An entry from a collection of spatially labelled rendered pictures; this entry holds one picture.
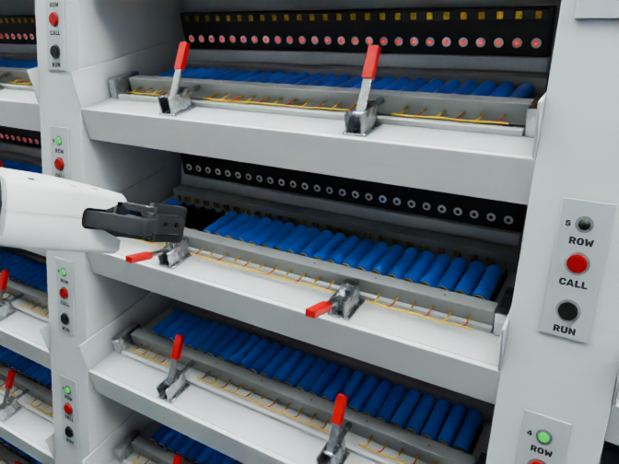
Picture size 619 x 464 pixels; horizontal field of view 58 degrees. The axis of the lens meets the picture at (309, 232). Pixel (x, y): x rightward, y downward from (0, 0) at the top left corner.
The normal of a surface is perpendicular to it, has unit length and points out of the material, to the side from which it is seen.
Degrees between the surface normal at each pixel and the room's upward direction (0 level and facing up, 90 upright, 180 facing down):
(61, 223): 87
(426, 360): 108
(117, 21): 90
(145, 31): 90
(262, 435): 18
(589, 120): 90
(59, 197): 76
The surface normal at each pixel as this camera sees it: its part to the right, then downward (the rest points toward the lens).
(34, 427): -0.10, -0.87
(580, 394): -0.52, 0.17
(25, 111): -0.52, 0.46
